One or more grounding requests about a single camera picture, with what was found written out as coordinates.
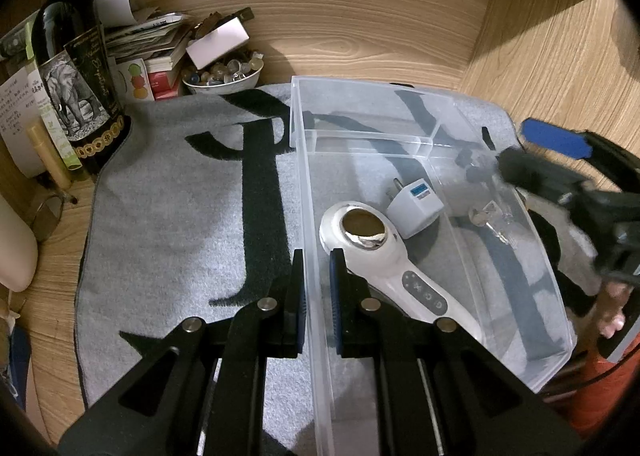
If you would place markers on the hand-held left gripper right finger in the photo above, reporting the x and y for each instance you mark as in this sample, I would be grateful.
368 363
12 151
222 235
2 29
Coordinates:
336 308

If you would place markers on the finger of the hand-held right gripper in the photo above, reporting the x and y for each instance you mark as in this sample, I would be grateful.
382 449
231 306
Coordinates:
555 137
530 169

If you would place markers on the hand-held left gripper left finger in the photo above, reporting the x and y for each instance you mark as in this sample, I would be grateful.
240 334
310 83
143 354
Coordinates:
299 308

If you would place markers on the silver keys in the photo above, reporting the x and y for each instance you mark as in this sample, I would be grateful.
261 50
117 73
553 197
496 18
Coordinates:
487 218

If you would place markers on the clear plastic storage box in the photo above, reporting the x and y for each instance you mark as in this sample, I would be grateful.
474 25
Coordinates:
500 296

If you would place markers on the person's right forearm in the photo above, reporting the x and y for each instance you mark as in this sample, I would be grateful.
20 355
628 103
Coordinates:
607 391

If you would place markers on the person's right hand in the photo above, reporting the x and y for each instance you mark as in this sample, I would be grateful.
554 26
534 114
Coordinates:
614 308

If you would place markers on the black and white cloth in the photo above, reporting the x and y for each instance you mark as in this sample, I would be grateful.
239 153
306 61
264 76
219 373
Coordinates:
565 256

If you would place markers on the white handheld facial massager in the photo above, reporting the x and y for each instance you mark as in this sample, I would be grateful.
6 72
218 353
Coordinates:
395 276

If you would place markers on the white plug adapter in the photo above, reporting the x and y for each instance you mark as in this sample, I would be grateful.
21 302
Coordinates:
415 211

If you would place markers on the grey towel with black letters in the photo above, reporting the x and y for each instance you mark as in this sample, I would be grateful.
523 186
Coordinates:
175 236

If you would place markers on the white bowl of beads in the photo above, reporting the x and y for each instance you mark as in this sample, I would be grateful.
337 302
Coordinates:
235 84

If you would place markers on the eyeglasses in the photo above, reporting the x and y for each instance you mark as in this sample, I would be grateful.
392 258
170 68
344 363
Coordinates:
64 195

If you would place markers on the small red box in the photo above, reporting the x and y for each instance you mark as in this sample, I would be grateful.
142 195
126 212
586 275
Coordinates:
165 84

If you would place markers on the small white cardboard box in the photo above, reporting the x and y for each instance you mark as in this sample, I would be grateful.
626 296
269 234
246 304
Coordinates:
217 44

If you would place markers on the macaron printed box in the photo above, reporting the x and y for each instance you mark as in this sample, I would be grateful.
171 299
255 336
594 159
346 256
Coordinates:
132 81

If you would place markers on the beige rounded cylinder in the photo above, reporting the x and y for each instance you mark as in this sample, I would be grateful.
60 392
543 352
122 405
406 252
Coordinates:
17 251

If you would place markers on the beige lip balm tube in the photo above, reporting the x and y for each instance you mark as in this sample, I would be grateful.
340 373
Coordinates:
47 151

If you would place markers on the stack of books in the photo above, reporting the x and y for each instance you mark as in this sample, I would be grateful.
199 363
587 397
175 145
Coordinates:
150 44

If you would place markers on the dark wine bottle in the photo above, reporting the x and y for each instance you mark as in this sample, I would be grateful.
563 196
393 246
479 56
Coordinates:
75 61

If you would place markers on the handwritten white note paper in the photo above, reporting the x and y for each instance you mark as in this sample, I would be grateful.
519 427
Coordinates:
17 121

